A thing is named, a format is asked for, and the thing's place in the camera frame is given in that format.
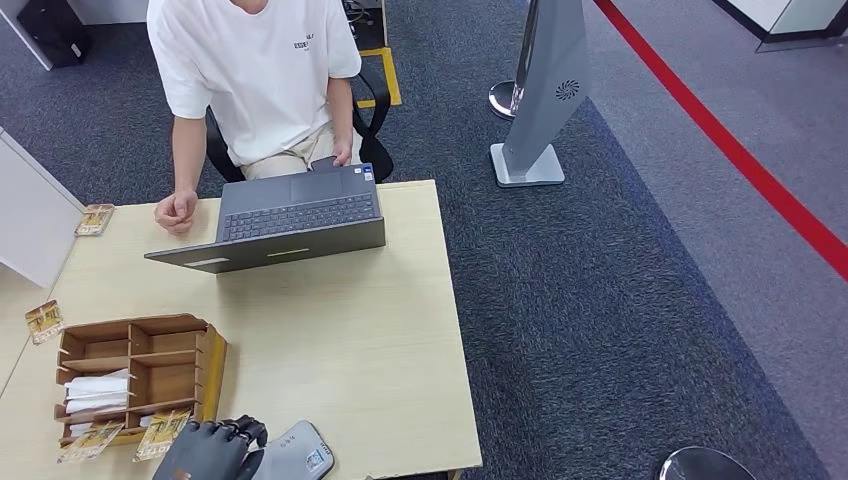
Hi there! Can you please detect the person's right hand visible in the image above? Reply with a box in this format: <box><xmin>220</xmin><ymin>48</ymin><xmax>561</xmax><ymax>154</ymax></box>
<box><xmin>154</xmin><ymin>190</ymin><xmax>199</xmax><ymax>235</ymax></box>

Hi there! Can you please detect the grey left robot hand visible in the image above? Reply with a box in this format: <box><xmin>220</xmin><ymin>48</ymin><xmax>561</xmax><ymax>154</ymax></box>
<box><xmin>152</xmin><ymin>415</ymin><xmax>270</xmax><ymax>480</ymax></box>

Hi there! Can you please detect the golden hotel key card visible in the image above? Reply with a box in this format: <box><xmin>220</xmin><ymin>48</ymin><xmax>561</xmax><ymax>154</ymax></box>
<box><xmin>25</xmin><ymin>299</ymin><xmax>66</xmax><ymax>346</ymax></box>
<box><xmin>58</xmin><ymin>420</ymin><xmax>125</xmax><ymax>464</ymax></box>
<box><xmin>74</xmin><ymin>203</ymin><xmax>116</xmax><ymax>238</ymax></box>
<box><xmin>134</xmin><ymin>408</ymin><xmax>193</xmax><ymax>463</ymax></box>

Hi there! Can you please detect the wooden card organizer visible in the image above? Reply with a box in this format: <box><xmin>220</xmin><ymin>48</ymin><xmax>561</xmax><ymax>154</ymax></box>
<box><xmin>54</xmin><ymin>313</ymin><xmax>229</xmax><ymax>446</ymax></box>

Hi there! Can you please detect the grey card reader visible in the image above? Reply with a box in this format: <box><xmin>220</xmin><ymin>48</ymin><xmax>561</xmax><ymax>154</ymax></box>
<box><xmin>250</xmin><ymin>419</ymin><xmax>336</xmax><ymax>480</ymax></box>

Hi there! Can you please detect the person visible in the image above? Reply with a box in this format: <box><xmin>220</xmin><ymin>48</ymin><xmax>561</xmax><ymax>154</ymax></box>
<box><xmin>145</xmin><ymin>0</ymin><xmax>363</xmax><ymax>235</ymax></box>

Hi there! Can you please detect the white card stack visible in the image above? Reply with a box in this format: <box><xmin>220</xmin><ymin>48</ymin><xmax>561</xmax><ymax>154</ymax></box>
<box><xmin>64</xmin><ymin>368</ymin><xmax>132</xmax><ymax>415</ymax></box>

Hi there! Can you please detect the black office chair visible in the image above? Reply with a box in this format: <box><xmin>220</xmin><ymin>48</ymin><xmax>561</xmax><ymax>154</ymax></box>
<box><xmin>203</xmin><ymin>62</ymin><xmax>395</xmax><ymax>185</ymax></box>

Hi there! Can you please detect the dark grey laptop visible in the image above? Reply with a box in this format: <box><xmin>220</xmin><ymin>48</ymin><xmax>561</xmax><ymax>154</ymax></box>
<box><xmin>144</xmin><ymin>162</ymin><xmax>388</xmax><ymax>274</ymax></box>

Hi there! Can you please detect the yellow floor tape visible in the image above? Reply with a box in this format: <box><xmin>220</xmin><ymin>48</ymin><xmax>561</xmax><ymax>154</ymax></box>
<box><xmin>355</xmin><ymin>47</ymin><xmax>403</xmax><ymax>109</ymax></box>

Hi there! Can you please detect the chrome stanchion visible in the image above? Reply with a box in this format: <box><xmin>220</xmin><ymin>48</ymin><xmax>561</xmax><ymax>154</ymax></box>
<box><xmin>488</xmin><ymin>0</ymin><xmax>539</xmax><ymax>122</ymax></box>

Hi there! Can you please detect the black computer case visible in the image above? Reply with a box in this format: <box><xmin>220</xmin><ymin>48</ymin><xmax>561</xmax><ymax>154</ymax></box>
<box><xmin>16</xmin><ymin>0</ymin><xmax>94</xmax><ymax>70</ymax></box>

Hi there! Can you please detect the grey tapered kiosk stand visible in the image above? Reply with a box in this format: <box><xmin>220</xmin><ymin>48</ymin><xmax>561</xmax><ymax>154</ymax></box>
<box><xmin>490</xmin><ymin>0</ymin><xmax>591</xmax><ymax>189</ymax></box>

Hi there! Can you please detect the white desk leg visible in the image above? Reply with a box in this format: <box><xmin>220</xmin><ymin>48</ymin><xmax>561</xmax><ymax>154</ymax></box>
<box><xmin>0</xmin><ymin>0</ymin><xmax>54</xmax><ymax>72</ymax></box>

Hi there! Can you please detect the red floor tape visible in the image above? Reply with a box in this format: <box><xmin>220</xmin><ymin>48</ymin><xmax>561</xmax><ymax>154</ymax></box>
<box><xmin>592</xmin><ymin>0</ymin><xmax>848</xmax><ymax>283</ymax></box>

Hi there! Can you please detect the round chrome base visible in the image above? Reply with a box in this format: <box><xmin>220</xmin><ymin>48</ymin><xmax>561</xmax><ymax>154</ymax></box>
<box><xmin>657</xmin><ymin>445</ymin><xmax>757</xmax><ymax>480</ymax></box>

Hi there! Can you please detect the white counter with dark base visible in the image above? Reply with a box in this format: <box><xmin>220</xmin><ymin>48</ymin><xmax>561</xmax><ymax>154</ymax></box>
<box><xmin>712</xmin><ymin>0</ymin><xmax>848</xmax><ymax>54</ymax></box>

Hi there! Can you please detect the black cable bundle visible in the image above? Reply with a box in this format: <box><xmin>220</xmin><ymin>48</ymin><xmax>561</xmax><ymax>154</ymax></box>
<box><xmin>344</xmin><ymin>0</ymin><xmax>384</xmax><ymax>31</ymax></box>

